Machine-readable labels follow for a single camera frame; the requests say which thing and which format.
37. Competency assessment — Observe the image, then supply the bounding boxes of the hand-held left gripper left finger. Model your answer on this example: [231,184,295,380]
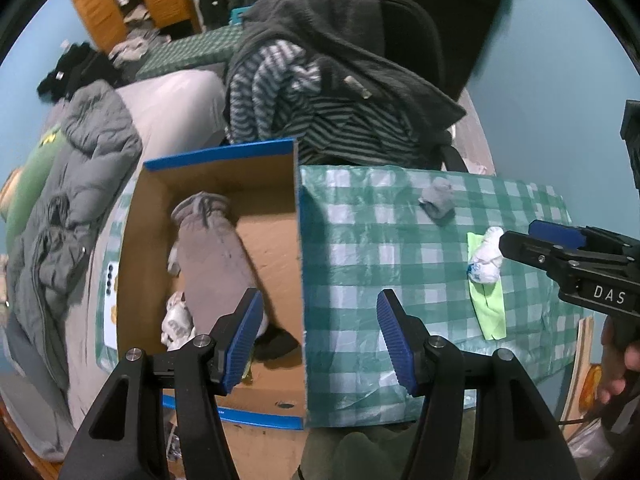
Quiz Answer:
[59,287,265,480]

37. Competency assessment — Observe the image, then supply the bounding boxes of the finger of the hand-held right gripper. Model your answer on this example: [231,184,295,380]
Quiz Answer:
[500,230,621,291]
[527,220,640,261]

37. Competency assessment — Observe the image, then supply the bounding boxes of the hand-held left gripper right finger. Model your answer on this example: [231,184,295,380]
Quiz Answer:
[376,289,583,480]

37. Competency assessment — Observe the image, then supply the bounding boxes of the black sock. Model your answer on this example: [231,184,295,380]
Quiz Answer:
[254,327,301,361]

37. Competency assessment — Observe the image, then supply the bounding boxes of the white sock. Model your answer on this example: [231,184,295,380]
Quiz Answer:
[466,226,505,285]

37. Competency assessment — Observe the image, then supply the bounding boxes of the white patterned socks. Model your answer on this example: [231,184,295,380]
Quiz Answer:
[161,245,197,352]

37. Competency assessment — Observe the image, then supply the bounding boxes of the light green cloth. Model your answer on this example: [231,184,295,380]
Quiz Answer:
[466,231,507,341]

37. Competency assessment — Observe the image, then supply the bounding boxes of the mauve long sock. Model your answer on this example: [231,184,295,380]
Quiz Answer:
[170,191,271,336]

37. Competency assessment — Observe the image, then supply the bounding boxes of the blue cardboard box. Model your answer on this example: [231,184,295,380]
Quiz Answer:
[116,138,307,431]

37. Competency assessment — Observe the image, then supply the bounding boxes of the person's right hand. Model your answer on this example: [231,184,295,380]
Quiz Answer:
[597,317,640,406]

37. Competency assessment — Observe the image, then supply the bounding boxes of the light wooden board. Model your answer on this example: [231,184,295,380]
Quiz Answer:
[560,317,596,426]

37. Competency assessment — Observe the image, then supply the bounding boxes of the grey balled sock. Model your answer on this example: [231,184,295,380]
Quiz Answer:
[419,177,456,225]

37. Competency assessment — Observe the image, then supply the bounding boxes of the green checkered tablecloth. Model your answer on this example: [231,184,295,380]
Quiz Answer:
[95,164,586,428]

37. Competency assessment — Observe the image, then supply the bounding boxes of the person's olive trousers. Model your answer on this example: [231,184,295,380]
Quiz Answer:
[300,410,481,480]

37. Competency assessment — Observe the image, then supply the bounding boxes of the beige striped cloth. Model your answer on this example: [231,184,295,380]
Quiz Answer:
[452,87,497,177]

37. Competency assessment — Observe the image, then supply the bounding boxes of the white dotted card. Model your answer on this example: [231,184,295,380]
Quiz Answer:
[102,260,119,351]

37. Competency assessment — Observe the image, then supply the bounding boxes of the clear plastic bag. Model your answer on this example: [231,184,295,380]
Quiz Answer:
[565,419,617,461]

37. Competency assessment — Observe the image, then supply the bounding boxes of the black hanging garment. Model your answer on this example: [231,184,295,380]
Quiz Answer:
[355,0,531,103]

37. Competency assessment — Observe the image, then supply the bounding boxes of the grey puffer jacket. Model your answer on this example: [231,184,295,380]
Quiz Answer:
[7,80,143,391]

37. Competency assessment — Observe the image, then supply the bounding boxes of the grey striped sweater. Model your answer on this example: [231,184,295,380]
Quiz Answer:
[225,42,421,166]

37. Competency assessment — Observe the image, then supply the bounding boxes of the black office chair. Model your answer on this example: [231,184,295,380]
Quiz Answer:
[377,0,468,173]

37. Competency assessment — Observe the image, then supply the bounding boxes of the white duvet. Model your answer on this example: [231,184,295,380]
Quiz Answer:
[67,70,227,421]

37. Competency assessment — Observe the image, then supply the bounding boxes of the green plush pillow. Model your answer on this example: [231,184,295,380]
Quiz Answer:
[0,127,66,233]

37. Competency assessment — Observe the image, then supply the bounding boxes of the pile of clothes on chair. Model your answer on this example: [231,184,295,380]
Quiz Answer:
[240,0,468,161]

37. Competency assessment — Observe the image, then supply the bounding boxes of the green checkered bench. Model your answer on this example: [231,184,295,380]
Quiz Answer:
[135,25,246,81]

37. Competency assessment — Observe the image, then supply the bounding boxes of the grey clothes pile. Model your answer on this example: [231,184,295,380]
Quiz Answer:
[109,30,171,68]

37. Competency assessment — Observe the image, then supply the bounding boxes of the black clothes pile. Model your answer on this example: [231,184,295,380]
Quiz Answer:
[37,42,123,103]

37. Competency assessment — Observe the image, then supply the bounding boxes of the wooden louvred wardrobe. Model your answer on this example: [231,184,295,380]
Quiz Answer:
[65,0,201,53]

